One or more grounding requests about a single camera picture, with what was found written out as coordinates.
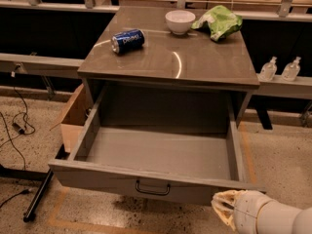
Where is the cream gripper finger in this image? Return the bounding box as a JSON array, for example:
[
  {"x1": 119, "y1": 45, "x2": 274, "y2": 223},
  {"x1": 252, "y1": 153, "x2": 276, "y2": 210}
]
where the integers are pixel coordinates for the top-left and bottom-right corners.
[{"x1": 211, "y1": 190, "x2": 245, "y2": 231}]

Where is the grey top drawer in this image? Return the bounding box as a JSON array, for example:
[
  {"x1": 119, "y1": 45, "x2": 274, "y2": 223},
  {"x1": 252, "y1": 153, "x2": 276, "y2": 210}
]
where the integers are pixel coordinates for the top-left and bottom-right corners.
[{"x1": 50, "y1": 85, "x2": 254, "y2": 205}]

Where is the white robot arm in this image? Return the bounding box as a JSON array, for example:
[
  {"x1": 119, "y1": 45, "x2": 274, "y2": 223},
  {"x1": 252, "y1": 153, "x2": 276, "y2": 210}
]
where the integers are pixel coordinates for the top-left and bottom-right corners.
[{"x1": 212, "y1": 190, "x2": 312, "y2": 234}]

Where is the grey drawer cabinet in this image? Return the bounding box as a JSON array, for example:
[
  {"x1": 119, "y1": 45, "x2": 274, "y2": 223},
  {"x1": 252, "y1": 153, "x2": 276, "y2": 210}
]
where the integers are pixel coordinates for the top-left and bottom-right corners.
[{"x1": 78, "y1": 7, "x2": 259, "y2": 121}]

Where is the left clear sanitizer bottle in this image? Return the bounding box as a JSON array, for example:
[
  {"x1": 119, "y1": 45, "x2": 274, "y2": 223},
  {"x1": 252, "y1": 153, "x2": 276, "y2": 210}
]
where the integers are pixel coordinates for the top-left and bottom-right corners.
[{"x1": 259, "y1": 57, "x2": 277, "y2": 81}]

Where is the clear sanitizer bottle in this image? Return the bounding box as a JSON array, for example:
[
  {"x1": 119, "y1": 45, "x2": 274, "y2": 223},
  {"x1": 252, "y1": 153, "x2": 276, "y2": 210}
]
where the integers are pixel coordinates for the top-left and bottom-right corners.
[
  {"x1": 259, "y1": 57, "x2": 277, "y2": 81},
  {"x1": 282, "y1": 57, "x2": 301, "y2": 81}
]

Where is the right clear sanitizer bottle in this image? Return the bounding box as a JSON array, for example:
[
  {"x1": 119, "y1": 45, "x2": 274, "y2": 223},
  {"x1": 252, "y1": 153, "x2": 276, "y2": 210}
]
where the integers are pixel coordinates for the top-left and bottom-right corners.
[{"x1": 282, "y1": 57, "x2": 301, "y2": 81}]

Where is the cardboard box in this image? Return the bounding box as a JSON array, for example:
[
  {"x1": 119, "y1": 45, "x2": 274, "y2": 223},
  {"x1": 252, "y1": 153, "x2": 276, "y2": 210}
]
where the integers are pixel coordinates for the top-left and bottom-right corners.
[{"x1": 51, "y1": 84, "x2": 92, "y2": 153}]

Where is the green chip bag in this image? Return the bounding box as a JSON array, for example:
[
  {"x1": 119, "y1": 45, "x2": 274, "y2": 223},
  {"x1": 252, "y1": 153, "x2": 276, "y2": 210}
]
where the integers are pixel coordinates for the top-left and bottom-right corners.
[{"x1": 191, "y1": 5, "x2": 243, "y2": 42}]

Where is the white bowl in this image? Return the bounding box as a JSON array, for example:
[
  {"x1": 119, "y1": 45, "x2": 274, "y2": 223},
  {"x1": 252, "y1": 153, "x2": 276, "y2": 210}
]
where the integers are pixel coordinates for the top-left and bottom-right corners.
[{"x1": 165, "y1": 10, "x2": 196, "y2": 35}]

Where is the blue pepsi can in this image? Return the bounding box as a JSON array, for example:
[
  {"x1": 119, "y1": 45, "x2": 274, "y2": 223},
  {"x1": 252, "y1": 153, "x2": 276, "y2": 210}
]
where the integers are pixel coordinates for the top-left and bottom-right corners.
[{"x1": 111, "y1": 29, "x2": 145, "y2": 55}]

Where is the black metal stand leg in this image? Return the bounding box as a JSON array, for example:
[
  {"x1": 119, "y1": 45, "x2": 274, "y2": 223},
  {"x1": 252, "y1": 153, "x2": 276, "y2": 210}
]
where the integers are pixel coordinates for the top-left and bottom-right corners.
[{"x1": 0, "y1": 165, "x2": 53, "y2": 222}]

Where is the black drawer handle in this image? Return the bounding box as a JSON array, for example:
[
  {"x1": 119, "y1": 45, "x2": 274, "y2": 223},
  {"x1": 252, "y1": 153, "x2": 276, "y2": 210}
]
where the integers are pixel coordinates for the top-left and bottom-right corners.
[{"x1": 136, "y1": 180, "x2": 171, "y2": 196}]

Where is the grey metal rail right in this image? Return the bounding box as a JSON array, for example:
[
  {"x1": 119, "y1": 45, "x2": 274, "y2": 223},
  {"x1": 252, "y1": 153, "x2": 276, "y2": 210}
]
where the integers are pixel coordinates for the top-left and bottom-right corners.
[{"x1": 254, "y1": 75, "x2": 312, "y2": 99}]

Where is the grey metal rail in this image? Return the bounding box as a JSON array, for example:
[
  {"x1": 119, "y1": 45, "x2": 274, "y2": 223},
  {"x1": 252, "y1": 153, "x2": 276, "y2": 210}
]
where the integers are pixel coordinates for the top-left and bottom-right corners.
[
  {"x1": 0, "y1": 53, "x2": 83, "y2": 79},
  {"x1": 254, "y1": 75, "x2": 312, "y2": 99}
]

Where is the black floor cable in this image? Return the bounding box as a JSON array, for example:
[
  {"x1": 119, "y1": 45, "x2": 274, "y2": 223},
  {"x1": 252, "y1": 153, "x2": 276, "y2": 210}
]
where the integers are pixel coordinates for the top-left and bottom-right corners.
[{"x1": 0, "y1": 65, "x2": 37, "y2": 210}]

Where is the grey metal rail left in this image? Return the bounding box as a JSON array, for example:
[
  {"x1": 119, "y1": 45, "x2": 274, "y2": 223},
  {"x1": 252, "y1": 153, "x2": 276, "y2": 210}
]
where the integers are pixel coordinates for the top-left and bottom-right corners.
[{"x1": 0, "y1": 53, "x2": 83, "y2": 79}]

